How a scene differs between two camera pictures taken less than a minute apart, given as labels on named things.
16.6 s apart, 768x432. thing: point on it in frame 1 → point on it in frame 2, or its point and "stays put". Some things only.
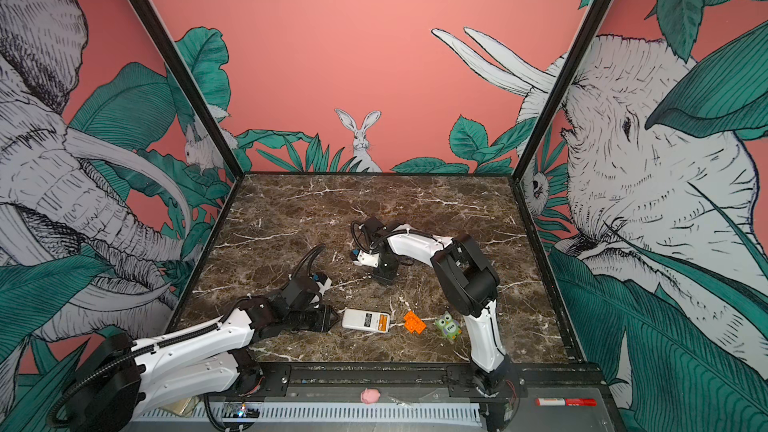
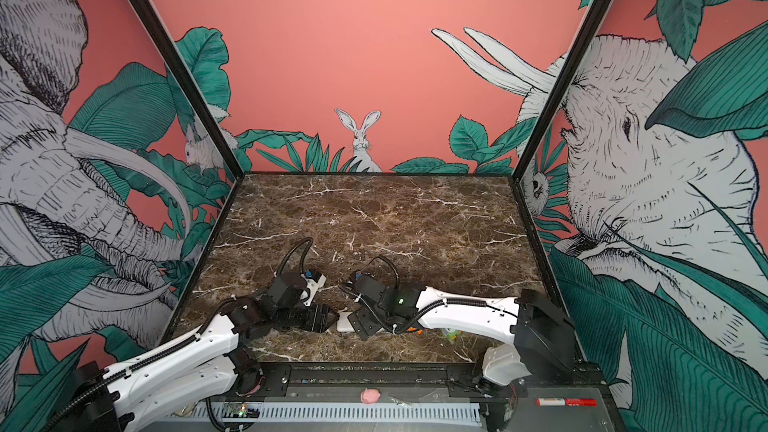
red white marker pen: x=574 y=402 stays put
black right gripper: x=382 y=277 → x=359 y=320
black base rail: x=420 y=382 stays put
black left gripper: x=325 y=319 stays put
